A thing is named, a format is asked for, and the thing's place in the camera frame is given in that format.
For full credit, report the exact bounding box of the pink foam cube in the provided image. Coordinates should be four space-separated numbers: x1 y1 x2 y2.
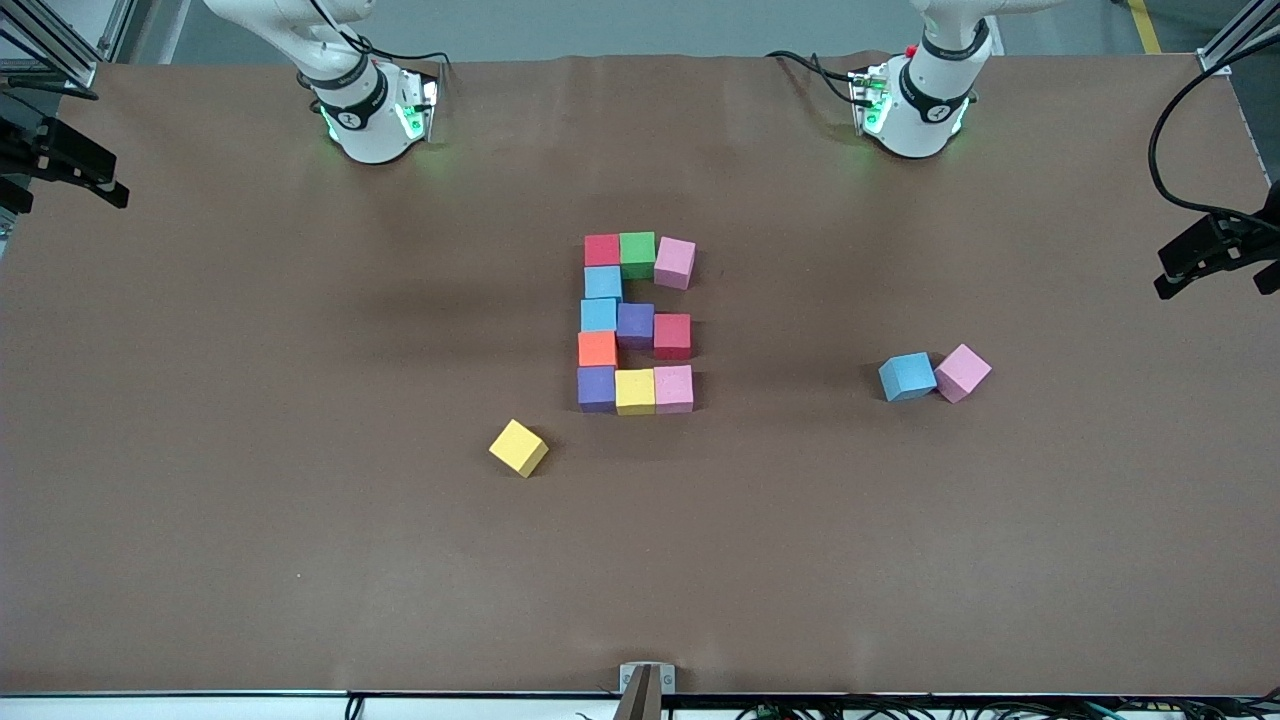
653 364 696 416
653 236 697 292
933 343 994 405

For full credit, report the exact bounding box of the yellow foam cube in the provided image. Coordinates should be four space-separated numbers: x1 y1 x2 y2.
613 368 658 418
488 418 550 479

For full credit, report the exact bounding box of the green foam cube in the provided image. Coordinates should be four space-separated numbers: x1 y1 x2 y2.
618 231 658 282

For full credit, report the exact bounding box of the purple foam cube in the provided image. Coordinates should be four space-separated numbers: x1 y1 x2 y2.
615 302 657 352
575 365 618 416

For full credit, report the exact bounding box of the brown table mat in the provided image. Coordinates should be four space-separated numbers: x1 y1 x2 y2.
0 52 1280 697

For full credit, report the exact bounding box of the aluminium frame profile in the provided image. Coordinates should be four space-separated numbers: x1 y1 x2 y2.
1197 0 1280 78
0 0 101 89

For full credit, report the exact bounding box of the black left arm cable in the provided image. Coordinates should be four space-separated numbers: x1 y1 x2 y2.
1147 35 1280 226

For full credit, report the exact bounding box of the black right base cable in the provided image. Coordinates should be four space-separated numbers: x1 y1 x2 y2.
355 40 453 81

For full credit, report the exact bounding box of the black base cable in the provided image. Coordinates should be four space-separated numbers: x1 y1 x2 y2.
355 40 453 81
765 48 861 106

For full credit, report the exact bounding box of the black left base cable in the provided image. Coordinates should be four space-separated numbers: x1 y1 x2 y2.
765 48 861 106

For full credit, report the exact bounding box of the grey metal edge bracket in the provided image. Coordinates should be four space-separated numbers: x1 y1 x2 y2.
614 661 677 720

